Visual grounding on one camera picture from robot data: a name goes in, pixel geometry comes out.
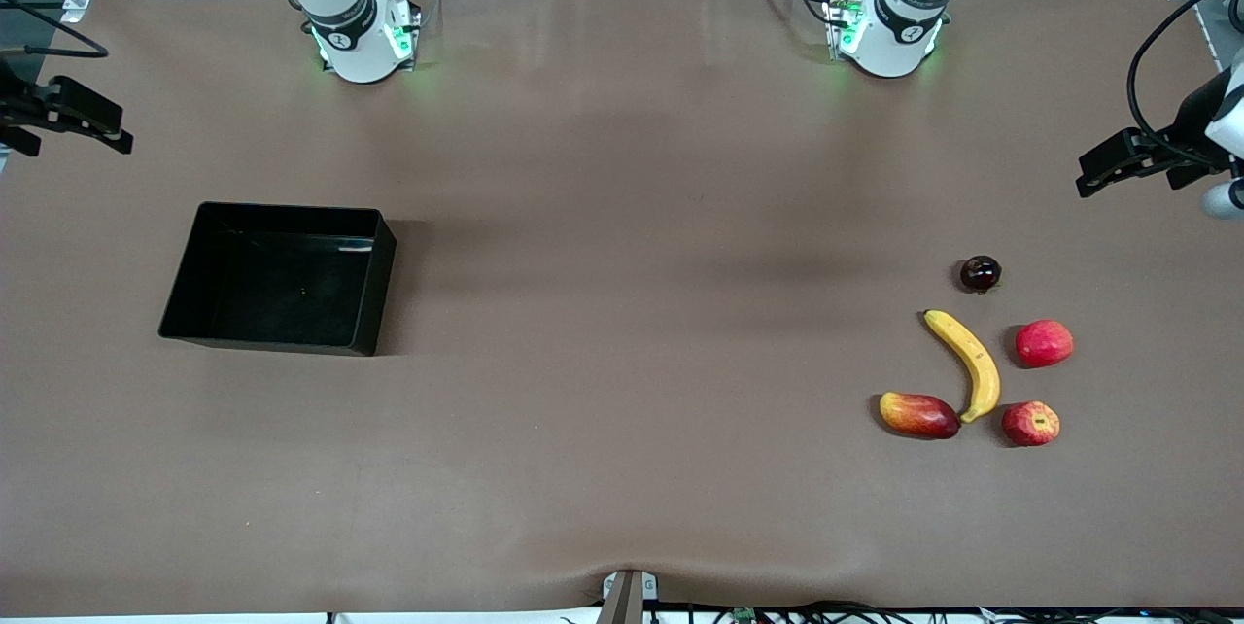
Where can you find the black plastic box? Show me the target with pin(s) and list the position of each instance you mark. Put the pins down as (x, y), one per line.
(282, 294)

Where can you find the dark purple mangosteen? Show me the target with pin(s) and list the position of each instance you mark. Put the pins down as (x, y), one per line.
(981, 274)

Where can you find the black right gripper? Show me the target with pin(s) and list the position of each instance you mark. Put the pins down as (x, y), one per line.
(12, 101)

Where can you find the brown table mat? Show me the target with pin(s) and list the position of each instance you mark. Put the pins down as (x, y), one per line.
(583, 410)

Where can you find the red yellow mango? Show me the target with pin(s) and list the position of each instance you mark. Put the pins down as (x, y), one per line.
(918, 415)

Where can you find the yellow banana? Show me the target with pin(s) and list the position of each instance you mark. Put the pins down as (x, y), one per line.
(972, 357)

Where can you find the pink red round peach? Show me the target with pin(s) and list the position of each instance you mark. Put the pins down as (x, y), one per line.
(1045, 344)

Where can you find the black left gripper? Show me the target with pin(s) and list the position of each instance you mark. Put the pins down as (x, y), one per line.
(1194, 118)

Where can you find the red yellow striped apple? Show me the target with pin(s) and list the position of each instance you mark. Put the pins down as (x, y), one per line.
(1030, 425)

